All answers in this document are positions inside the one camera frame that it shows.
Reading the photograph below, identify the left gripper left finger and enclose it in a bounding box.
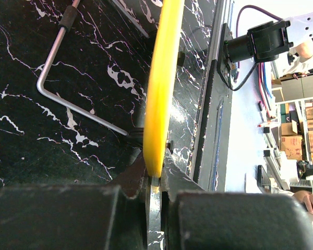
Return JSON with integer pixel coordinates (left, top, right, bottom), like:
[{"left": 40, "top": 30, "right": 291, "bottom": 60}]
[{"left": 0, "top": 155, "right": 149, "bottom": 249}]

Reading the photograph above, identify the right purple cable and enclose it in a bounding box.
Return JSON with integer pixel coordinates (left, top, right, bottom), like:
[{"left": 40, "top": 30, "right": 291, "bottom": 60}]
[{"left": 236, "top": 5, "right": 284, "bottom": 37}]

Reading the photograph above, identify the cardboard boxes stack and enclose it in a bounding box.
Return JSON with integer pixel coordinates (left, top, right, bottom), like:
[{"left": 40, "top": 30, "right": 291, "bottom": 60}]
[{"left": 278, "top": 101, "right": 313, "bottom": 165}]

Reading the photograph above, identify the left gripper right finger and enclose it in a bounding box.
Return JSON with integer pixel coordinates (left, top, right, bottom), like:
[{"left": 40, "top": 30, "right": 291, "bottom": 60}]
[{"left": 161, "top": 150, "right": 313, "bottom": 249}]

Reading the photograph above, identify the yellow framed whiteboard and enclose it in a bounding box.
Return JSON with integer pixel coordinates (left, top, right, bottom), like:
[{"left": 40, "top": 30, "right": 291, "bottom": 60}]
[{"left": 36, "top": 0, "right": 186, "bottom": 193}]

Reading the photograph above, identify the bystander hand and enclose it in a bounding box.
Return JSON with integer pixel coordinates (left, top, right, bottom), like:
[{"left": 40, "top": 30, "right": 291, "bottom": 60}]
[{"left": 293, "top": 191, "right": 313, "bottom": 214}]

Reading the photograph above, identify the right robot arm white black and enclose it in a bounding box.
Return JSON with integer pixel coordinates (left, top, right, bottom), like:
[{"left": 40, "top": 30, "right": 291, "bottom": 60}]
[{"left": 223, "top": 5, "right": 313, "bottom": 74}]

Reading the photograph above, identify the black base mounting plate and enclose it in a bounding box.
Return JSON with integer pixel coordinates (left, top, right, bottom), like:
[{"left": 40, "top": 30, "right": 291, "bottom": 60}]
[{"left": 190, "top": 1, "right": 234, "bottom": 192}]

